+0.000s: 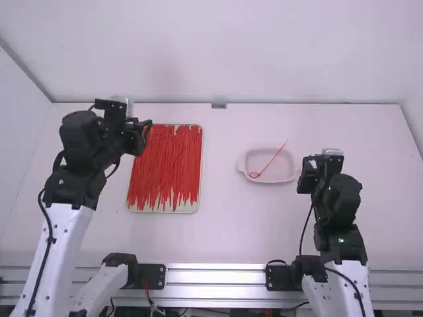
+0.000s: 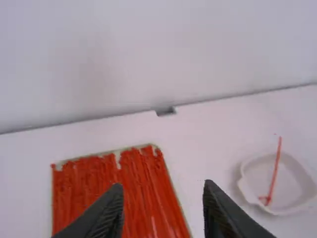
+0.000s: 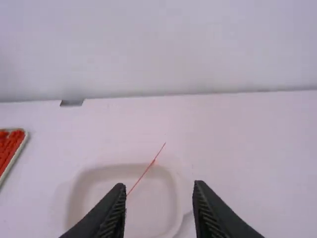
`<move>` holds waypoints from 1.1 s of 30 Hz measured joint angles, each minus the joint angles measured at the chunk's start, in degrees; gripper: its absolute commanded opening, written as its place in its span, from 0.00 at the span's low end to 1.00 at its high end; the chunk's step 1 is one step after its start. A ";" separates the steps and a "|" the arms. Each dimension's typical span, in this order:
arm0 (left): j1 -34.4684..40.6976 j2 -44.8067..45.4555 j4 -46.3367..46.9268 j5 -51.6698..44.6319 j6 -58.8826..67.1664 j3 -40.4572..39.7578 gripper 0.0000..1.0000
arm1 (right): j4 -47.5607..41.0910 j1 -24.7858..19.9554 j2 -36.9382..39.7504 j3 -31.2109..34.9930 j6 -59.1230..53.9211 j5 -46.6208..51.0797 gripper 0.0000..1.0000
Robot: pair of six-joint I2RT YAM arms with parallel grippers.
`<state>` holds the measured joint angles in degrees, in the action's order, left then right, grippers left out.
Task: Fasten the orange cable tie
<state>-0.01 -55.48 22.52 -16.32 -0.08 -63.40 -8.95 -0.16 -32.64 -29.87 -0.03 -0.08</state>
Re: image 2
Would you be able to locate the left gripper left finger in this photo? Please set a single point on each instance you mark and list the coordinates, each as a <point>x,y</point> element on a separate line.
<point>99,218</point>

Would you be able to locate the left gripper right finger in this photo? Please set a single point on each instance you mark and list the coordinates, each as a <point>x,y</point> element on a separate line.
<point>223,218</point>

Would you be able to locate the pale tray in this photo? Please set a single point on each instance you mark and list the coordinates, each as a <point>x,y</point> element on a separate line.
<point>171,173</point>

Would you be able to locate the white dish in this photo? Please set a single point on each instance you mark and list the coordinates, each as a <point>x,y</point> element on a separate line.
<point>292,188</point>

